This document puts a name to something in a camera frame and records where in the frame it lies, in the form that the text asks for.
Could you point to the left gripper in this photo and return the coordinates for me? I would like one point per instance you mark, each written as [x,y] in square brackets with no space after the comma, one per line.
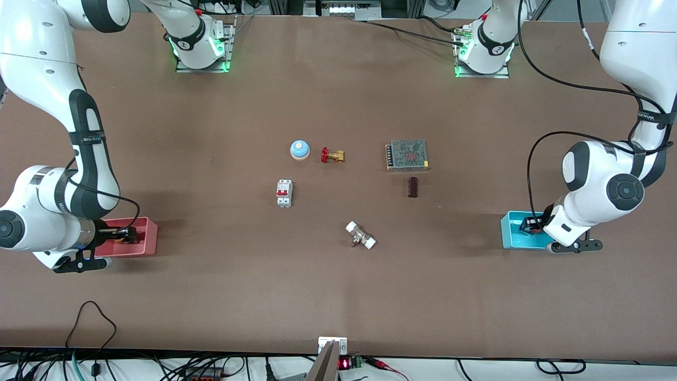
[530,224]

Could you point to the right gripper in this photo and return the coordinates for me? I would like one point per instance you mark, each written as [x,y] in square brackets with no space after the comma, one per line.
[107,233]

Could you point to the yellow push button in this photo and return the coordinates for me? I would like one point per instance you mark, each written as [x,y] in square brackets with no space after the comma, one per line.
[127,238]

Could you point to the red push button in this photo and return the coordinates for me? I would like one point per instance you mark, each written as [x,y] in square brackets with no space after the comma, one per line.
[529,225]

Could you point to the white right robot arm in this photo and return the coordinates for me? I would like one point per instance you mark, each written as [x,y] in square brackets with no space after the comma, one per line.
[37,63]

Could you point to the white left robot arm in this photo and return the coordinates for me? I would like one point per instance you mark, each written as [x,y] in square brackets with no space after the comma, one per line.
[634,53]

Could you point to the pink plastic box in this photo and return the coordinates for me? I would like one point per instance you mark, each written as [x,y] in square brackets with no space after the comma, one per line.
[148,238]

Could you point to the cyan plastic box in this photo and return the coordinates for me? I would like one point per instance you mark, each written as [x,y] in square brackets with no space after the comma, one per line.
[512,233]

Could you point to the dark brown cylinder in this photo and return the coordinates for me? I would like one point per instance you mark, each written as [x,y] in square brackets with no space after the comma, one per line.
[413,187]

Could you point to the metal mesh power supply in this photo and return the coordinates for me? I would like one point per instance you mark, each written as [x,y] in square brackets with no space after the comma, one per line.
[407,155]

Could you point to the metal fitting white caps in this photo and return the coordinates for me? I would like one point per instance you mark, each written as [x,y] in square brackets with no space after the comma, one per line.
[360,235]

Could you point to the blue round bell button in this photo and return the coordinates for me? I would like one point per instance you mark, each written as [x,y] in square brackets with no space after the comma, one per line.
[299,150]

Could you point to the red clip lead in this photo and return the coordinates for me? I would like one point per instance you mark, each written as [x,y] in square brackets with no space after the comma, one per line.
[389,366]

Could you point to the green terminal block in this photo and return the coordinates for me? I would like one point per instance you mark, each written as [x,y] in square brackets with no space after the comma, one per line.
[357,362]

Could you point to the red digit display module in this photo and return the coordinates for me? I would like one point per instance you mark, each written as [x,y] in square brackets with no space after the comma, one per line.
[344,363]

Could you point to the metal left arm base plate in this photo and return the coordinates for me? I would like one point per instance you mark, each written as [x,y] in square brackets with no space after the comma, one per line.
[502,71]

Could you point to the white circuit breaker red switch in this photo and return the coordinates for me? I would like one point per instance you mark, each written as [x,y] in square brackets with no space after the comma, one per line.
[284,193]

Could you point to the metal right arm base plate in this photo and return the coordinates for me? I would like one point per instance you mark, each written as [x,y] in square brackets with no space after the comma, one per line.
[222,58]

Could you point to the white table edge bracket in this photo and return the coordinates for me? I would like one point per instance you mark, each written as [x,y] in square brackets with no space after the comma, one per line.
[341,345]

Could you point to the grey camera mount bar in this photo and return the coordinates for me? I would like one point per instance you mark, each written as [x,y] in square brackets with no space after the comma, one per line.
[323,368]

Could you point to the aluminium frame equipment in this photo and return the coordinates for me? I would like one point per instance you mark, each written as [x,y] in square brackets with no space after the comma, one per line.
[338,9]

